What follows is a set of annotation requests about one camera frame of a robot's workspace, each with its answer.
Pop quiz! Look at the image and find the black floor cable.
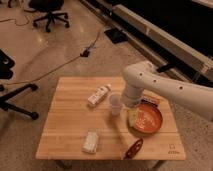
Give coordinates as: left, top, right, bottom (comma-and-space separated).
0, 26, 108, 87

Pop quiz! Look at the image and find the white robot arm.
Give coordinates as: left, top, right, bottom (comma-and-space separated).
122, 61, 213, 122

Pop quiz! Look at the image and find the black office chair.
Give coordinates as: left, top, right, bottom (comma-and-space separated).
29, 0, 70, 33

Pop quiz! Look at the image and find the wooden table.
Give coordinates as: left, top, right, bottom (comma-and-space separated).
36, 77, 186, 160

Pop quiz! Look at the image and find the long grey rail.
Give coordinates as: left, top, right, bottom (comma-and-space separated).
84, 0, 213, 87

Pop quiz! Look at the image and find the white carton bottle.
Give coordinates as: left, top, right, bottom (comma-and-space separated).
87, 84, 111, 107

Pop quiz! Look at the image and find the black floor box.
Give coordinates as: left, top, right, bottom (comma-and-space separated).
105, 28, 127, 44

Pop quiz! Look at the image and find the orange snack box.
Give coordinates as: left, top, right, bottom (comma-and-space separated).
142, 94, 160, 106

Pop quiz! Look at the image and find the orange plate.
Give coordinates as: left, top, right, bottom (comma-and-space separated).
129, 102, 163, 134

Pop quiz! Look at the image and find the black chair base left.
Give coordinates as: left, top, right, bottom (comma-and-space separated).
0, 49, 40, 121

